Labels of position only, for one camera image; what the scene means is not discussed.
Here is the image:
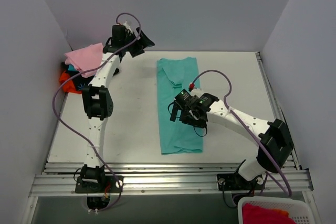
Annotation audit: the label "teal t shirt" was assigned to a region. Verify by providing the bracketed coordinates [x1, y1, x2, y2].
[156, 57, 203, 155]

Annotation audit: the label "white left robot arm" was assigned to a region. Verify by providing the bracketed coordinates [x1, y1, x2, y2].
[80, 23, 155, 192]

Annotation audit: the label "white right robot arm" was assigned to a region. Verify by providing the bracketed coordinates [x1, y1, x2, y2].
[168, 93, 294, 189]

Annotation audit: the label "pink folded t shirt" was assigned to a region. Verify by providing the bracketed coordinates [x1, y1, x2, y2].
[65, 43, 103, 78]

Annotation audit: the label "black folded patterned t shirt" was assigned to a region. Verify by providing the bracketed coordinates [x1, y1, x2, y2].
[59, 62, 94, 94]

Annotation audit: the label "orange folded t shirt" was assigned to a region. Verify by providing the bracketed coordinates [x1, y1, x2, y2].
[59, 70, 86, 94]

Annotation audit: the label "magenta t shirt in basket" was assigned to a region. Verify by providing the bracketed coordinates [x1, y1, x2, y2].
[242, 204, 295, 224]

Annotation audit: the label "orange garment in basket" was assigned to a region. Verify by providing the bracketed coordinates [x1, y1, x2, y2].
[272, 209, 289, 219]

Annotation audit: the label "white plastic laundry basket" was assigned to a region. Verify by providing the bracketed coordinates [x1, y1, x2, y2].
[237, 196, 321, 223]

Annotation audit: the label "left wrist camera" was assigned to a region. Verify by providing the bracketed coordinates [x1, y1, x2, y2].
[123, 20, 133, 32]

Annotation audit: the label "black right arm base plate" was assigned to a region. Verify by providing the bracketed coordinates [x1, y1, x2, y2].
[216, 173, 264, 191]

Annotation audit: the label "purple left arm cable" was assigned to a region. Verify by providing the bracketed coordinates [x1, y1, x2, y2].
[52, 12, 143, 212]

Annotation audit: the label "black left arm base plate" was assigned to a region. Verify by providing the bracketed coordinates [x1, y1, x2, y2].
[75, 175, 124, 194]

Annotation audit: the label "aluminium table frame rails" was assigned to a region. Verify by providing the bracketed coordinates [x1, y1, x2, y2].
[28, 50, 314, 224]

